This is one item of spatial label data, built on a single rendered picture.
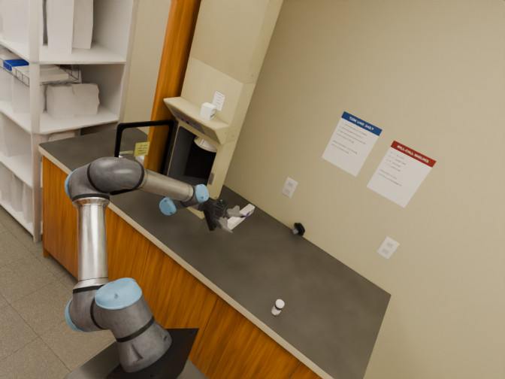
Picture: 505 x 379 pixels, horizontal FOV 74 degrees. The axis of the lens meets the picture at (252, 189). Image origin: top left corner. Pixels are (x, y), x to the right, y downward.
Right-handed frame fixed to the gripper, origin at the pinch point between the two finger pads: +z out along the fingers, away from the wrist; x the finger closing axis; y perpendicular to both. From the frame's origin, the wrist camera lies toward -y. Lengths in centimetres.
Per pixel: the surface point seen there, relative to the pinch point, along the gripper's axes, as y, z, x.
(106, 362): -21, -13, -68
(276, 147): 16, -7, 60
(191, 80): 45, -50, 26
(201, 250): -22.2, -13.7, -2.1
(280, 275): -24.0, 26.1, 8.9
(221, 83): 50, -33, 23
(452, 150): 54, 71, 46
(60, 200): -49, -113, 7
